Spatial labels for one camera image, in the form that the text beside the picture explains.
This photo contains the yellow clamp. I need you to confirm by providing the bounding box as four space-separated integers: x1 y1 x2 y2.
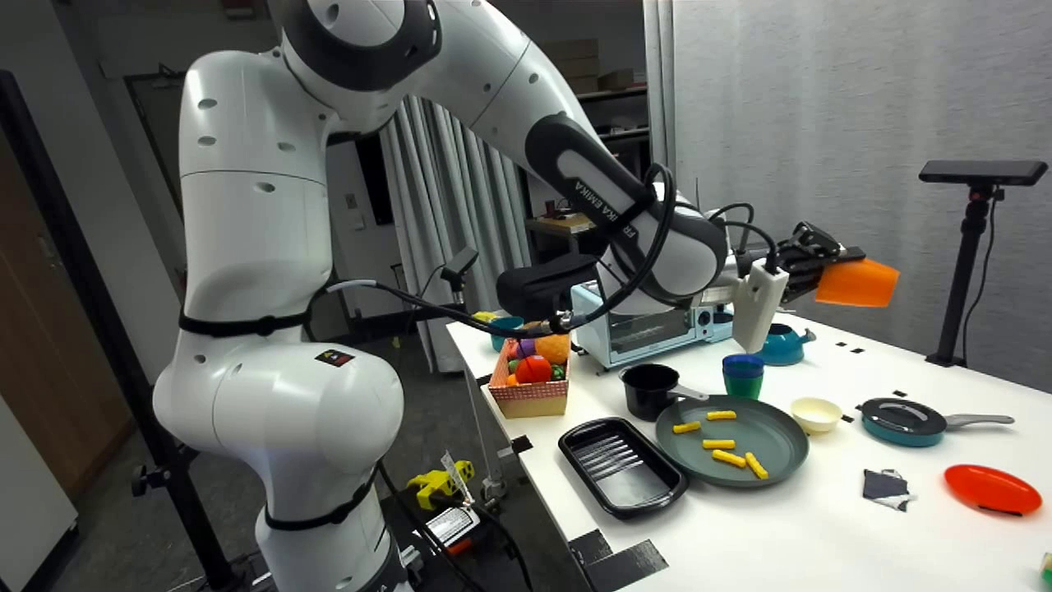
405 457 477 512

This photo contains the dark grey packet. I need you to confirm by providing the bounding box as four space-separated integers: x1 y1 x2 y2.
861 466 915 512

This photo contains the cream bowl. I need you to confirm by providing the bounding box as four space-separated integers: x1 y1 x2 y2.
790 395 846 437

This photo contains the small orange-red plate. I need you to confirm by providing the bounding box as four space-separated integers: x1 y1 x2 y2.
943 460 1044 520

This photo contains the light blue toaster oven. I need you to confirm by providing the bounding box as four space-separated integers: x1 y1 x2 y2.
569 277 737 373

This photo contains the orange plush fruit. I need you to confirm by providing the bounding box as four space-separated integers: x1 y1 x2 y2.
533 334 575 368

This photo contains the black wall panel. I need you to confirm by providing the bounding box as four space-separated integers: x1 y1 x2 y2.
356 127 395 226

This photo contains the black toy saucepan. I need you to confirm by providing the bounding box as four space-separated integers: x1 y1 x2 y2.
621 361 716 426

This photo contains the black ridged grill tray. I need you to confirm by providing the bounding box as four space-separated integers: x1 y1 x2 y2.
554 414 691 520

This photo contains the black fabric bag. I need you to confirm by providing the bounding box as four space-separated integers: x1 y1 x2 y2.
495 252 601 324

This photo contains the small teal frying pan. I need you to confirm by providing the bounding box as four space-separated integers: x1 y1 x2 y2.
855 395 1020 452

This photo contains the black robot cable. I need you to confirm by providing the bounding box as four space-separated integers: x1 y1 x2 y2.
302 161 796 336

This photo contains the black camera on stand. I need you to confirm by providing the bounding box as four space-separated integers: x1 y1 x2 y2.
917 159 1052 188

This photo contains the black tape strip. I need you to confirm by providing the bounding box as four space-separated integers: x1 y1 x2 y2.
569 529 617 570
584 539 671 592

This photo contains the brown wooden panel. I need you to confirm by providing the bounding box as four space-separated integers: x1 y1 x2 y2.
0 141 136 507

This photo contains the translucent orange cup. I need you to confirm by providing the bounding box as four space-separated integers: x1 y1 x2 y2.
813 258 905 312

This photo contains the green plastic cup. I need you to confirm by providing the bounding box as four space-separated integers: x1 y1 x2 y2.
718 373 766 405

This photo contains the teal toy kettle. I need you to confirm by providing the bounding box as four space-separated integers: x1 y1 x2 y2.
754 324 819 368

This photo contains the dark grey-green plate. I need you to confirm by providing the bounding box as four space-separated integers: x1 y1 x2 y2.
655 395 813 492

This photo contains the white cabinet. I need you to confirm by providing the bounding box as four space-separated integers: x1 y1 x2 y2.
0 391 79 592

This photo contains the black tripod stand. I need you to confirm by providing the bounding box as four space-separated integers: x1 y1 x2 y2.
927 180 1005 368

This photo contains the grey backdrop curtain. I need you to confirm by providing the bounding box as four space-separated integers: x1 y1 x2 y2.
643 0 1052 391

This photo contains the small teal cup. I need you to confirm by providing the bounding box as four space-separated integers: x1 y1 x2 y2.
487 312 530 352

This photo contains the cardboard box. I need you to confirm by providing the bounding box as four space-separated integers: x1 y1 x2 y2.
551 40 606 96

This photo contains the red plush tomato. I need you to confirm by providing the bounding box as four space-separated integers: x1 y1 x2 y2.
514 352 554 384

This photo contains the blue plastic cup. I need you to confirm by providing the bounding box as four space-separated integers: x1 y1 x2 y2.
718 352 768 381

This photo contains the white label card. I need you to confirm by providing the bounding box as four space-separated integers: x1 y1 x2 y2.
419 505 482 557

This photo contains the grey door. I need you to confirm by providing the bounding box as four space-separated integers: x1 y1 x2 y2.
126 65 189 224

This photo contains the red checkered basket box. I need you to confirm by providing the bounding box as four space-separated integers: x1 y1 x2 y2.
487 336 573 421

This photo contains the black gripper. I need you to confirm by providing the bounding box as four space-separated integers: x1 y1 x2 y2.
768 221 871 308

